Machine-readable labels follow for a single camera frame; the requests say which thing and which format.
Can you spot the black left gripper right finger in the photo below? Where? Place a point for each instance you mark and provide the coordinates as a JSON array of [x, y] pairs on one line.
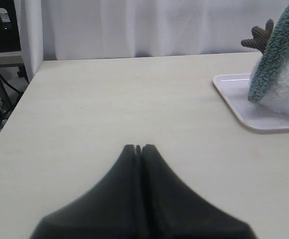
[[175, 211]]

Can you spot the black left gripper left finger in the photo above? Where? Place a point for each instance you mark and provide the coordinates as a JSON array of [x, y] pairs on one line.
[[112, 209]]

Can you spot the green fuzzy scarf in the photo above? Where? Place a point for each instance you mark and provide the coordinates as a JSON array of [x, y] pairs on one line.
[[272, 60]]

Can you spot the white plush snowman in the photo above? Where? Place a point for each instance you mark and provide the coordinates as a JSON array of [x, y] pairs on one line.
[[276, 98]]

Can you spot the white rectangular tray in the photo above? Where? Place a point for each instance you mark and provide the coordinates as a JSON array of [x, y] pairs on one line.
[[233, 89]]

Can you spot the white backdrop curtain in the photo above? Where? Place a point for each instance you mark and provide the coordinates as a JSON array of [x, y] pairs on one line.
[[97, 29]]

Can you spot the grey metal side frame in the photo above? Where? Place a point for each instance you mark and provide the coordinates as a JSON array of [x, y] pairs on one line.
[[9, 59]]

